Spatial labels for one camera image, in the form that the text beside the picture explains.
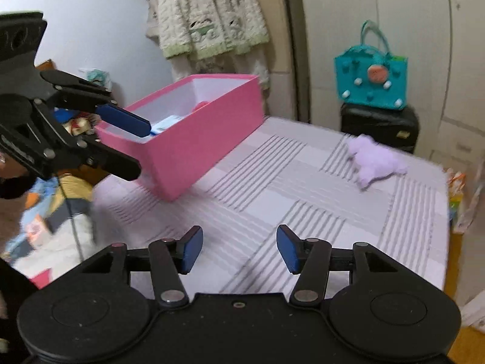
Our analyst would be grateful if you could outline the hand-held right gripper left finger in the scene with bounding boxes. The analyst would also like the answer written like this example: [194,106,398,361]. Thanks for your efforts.
[81,225,204,309]

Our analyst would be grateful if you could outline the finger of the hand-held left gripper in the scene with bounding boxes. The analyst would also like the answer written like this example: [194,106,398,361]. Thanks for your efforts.
[40,69,153,138]
[32,99,142,182]

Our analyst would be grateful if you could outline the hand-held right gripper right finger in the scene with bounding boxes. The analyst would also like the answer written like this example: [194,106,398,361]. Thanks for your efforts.
[276,224,399,308]

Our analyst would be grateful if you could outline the blue wipes packet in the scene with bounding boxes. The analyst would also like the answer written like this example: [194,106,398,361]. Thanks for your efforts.
[149,114,187,136]

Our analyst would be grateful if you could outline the pink cardboard box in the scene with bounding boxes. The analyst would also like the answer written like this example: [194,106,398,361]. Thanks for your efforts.
[95,74,265,202]

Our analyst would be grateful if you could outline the white teal soft pack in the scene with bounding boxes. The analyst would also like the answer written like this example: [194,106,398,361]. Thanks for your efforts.
[79,68,113,92]

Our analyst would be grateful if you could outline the person's left hand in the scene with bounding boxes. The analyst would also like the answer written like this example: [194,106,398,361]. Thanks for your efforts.
[0,152,29,179]

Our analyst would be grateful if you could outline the yellow striped bedding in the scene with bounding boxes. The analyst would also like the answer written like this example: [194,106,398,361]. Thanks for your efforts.
[59,174,95,202]

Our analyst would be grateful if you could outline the striped tablecloth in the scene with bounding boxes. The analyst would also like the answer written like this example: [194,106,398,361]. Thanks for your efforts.
[89,116,452,296]

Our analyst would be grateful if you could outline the printed blanket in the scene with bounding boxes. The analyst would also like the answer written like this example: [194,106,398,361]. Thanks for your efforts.
[5,177,97,287]

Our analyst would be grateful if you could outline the cream fleece pajama pants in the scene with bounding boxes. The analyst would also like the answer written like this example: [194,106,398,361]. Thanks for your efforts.
[170,43,270,91]

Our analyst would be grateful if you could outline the purple plush toy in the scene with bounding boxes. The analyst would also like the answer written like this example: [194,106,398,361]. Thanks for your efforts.
[346,134,409,190]

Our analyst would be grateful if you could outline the cream fleece pajama top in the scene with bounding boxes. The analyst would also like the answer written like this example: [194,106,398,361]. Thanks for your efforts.
[146,0,270,60]

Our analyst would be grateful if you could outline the black suitcase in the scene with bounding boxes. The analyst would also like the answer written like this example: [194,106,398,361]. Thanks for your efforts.
[339,102,420,155]

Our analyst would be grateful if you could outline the clear plastic bag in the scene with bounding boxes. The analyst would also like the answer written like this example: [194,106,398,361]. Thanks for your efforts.
[446,167,485,234]

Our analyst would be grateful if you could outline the teal felt handbag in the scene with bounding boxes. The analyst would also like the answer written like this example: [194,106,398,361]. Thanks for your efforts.
[334,20,409,112]

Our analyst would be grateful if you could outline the beige wardrobe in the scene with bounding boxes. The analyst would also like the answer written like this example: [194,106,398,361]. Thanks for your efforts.
[242,0,485,183]

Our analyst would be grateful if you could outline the black cable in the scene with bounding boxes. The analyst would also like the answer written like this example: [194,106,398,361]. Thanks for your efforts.
[59,174,83,263]

